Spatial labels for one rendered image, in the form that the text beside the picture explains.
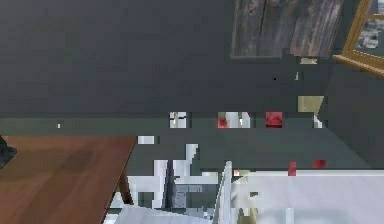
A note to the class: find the white chair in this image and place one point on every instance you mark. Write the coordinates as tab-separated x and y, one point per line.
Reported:
173	186

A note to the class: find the grey wood framed picture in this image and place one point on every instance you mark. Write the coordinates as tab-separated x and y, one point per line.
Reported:
283	26

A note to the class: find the white table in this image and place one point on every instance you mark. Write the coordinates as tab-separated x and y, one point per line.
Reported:
313	196

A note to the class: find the brown wooden table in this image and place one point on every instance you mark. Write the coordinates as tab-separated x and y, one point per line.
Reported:
56	180

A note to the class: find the wooden framed window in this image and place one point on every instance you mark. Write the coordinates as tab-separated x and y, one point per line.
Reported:
361	40

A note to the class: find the dark grey object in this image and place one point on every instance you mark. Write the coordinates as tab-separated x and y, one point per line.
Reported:
5	153

